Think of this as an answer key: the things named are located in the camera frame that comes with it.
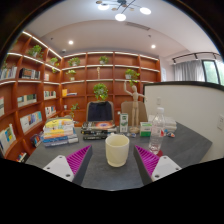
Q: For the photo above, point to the clear plastic water bottle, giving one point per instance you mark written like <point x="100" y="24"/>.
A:
<point x="157" y="131"/>

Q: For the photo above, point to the colourful stack of books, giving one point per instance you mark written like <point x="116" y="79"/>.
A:
<point x="59" y="131"/>

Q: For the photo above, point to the cream ceramic cup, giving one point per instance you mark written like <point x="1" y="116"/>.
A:
<point x="117" y="148"/>

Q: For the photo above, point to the dark stack of books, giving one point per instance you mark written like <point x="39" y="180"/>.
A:
<point x="94" y="130"/>

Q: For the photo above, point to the wooden artist mannequin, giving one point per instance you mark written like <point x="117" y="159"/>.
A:
<point x="135" y="108"/>

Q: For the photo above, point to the wooden bookshelf wall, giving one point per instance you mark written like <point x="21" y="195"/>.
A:
<point x="37" y="84"/>

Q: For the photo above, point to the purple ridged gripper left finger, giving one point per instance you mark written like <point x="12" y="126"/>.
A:
<point x="72" y="167"/>

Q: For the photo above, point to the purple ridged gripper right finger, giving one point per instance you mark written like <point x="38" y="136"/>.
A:
<point x="153" y="167"/>

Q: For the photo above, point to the green white carton box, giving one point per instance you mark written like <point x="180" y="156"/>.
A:
<point x="123" y="124"/>

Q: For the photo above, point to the ceiling lamp with round bulbs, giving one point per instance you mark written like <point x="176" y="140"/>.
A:
<point x="120" y="7"/>

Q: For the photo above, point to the small green white box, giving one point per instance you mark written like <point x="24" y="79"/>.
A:
<point x="145" y="129"/>

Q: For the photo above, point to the tan chair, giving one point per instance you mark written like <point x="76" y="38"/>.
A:
<point x="126" y="107"/>

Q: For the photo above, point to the black office chair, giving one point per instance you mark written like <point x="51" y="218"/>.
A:
<point x="100" y="111"/>

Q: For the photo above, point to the hanging green potted plant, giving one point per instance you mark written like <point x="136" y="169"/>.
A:
<point x="101" y="91"/>

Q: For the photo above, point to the white partition panel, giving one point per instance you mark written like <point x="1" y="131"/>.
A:
<point x="197" y="105"/>

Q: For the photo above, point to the grey window curtain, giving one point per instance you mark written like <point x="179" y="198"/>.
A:
<point x="189" y="71"/>

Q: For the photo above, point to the red round coaster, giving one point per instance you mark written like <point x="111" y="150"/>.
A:
<point x="160" y="153"/>

